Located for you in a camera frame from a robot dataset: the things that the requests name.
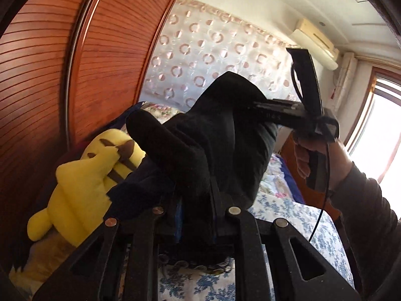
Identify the person's right forearm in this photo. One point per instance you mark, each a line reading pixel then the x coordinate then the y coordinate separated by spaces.
pixel 369 225

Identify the yellow plush toy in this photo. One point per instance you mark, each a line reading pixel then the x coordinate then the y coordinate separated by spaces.
pixel 84 175

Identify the person's right hand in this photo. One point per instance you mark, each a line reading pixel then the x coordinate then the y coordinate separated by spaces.
pixel 340 163

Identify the pink floral blanket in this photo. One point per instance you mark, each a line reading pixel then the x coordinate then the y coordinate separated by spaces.
pixel 275 182

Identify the black printed t-shirt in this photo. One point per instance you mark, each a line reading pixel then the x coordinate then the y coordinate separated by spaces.
pixel 194 138

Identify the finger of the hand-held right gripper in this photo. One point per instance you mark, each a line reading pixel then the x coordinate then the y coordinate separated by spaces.
pixel 275 113

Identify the white window curtain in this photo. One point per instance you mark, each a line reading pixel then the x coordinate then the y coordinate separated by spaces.
pixel 344 75

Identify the long wooden cabinet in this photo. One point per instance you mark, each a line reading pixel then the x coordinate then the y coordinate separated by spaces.
pixel 289 147

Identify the sheer curtain with circle print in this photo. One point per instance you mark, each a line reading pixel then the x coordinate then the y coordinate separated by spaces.
pixel 194 53

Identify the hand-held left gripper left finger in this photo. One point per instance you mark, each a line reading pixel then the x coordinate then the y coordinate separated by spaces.
pixel 179 222

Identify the wooden slatted wardrobe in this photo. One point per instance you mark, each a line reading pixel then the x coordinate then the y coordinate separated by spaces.
pixel 40 69

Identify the cream bedspread with blue flowers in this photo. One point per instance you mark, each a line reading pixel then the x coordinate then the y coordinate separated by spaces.
pixel 282 213

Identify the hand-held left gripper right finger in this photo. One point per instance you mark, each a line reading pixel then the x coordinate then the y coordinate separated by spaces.
pixel 216 219

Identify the folded navy blue cloth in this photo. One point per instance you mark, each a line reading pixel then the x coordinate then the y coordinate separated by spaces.
pixel 141 191

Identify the navy blue bed sheet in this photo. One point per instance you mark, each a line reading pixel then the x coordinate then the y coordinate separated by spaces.
pixel 289 178

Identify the white wall air conditioner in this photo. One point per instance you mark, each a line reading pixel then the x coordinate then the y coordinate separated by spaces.
pixel 316 42

